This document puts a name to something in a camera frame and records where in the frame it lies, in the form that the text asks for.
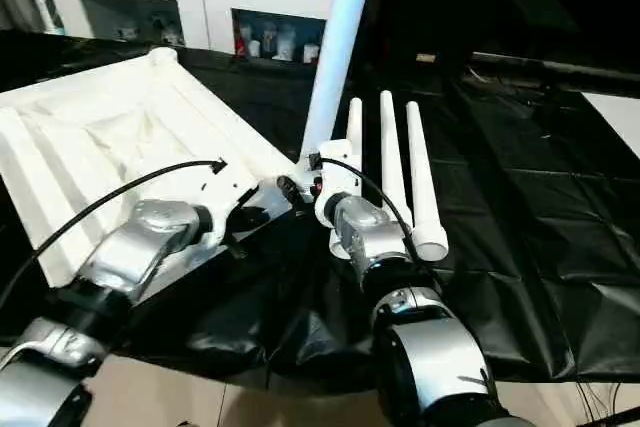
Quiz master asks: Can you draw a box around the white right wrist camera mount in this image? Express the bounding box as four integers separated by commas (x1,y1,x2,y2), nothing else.
310,150,363,228

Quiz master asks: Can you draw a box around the black work surface mat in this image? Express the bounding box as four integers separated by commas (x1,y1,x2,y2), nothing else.
0,29,640,383

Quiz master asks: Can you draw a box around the white plastic table top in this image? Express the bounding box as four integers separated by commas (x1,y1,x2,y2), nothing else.
0,47,301,288

